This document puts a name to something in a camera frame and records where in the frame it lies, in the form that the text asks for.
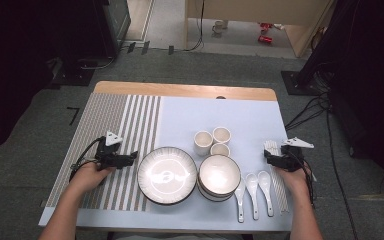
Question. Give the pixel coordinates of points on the wooden table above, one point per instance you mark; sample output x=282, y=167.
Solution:
x=180, y=90

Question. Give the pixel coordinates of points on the black curtain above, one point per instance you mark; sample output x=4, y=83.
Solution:
x=13, y=66
x=380, y=100

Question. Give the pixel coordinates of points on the black tape strip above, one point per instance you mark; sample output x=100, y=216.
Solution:
x=145, y=47
x=171, y=50
x=131, y=47

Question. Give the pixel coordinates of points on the black flat stand base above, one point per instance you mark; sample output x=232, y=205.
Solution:
x=75, y=75

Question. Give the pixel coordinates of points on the beige wooden cabinet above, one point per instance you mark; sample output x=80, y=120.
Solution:
x=246, y=10

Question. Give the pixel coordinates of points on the red drink can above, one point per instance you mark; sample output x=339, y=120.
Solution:
x=265, y=26
x=265, y=39

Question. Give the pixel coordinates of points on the brown white striped placemat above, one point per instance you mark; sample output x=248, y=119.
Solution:
x=96, y=113

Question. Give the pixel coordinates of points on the beige ceramic cup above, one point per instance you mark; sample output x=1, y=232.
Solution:
x=202, y=138
x=221, y=134
x=220, y=149

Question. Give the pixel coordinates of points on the dark cabinet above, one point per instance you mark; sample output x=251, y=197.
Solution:
x=116, y=26

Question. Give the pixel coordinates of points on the black metal stand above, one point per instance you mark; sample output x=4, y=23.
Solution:
x=316, y=56

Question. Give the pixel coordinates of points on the light blue table mat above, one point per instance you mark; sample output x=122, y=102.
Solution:
x=213, y=113

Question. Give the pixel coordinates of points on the black table grommet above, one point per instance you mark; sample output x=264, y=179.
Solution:
x=220, y=97

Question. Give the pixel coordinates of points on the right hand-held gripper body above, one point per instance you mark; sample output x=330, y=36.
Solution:
x=291, y=160

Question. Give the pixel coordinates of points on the person's left hand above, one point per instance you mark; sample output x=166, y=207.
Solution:
x=88, y=178

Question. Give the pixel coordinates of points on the white plate with dark rim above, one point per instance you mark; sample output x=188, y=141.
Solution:
x=166, y=175

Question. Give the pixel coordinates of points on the white ceramic spoon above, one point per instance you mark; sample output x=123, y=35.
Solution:
x=264, y=178
x=240, y=195
x=251, y=181

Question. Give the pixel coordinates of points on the person's right hand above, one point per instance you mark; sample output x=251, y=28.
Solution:
x=296, y=181

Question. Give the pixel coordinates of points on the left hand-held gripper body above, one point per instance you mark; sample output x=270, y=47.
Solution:
x=111, y=156

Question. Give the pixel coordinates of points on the beige mug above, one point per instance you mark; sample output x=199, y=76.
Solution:
x=219, y=26

